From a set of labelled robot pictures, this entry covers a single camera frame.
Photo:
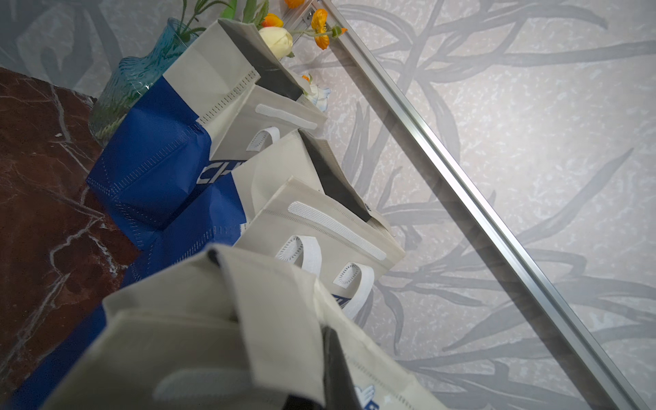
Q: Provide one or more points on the aluminium frame bar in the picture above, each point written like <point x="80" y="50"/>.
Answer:
<point x="511" y="146"/>

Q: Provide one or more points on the blue glass vase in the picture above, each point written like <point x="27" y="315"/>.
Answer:
<point x="133" y="78"/>

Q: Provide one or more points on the takeout bag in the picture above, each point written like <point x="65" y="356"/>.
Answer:
<point x="226" y="98"/>
<point x="224" y="329"/>
<point x="291" y="202"/>

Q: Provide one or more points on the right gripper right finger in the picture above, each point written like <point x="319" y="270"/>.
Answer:
<point x="339" y="389"/>

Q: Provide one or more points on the artificial flower bouquet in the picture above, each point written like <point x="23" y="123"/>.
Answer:
<point x="271" y="28"/>

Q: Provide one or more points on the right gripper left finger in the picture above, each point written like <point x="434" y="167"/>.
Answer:
<point x="301" y="403"/>

